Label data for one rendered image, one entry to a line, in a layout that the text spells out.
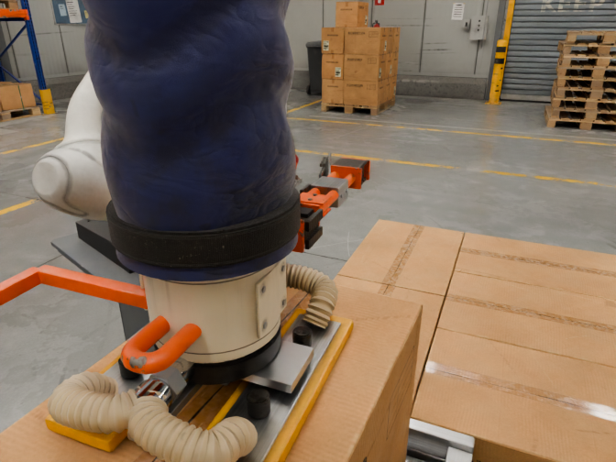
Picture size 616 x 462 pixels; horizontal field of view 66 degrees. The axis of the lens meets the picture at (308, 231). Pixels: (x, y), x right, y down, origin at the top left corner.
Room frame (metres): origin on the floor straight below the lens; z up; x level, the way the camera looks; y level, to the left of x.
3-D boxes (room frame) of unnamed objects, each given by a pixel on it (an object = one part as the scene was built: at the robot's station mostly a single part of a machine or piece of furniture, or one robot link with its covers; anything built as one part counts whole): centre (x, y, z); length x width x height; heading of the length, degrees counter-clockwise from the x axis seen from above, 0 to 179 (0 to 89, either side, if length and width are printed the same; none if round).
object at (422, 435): (0.87, -0.02, 0.58); 0.70 x 0.03 x 0.06; 67
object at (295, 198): (0.54, 0.12, 1.20); 0.23 x 0.23 x 0.04
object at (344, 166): (1.10, -0.10, 1.08); 0.08 x 0.07 x 0.05; 159
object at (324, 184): (0.97, -0.05, 1.07); 0.07 x 0.07 x 0.04; 69
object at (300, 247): (0.77, 0.03, 1.08); 0.10 x 0.08 x 0.06; 69
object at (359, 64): (8.79, -0.93, 0.87); 1.21 x 1.02 x 1.74; 156
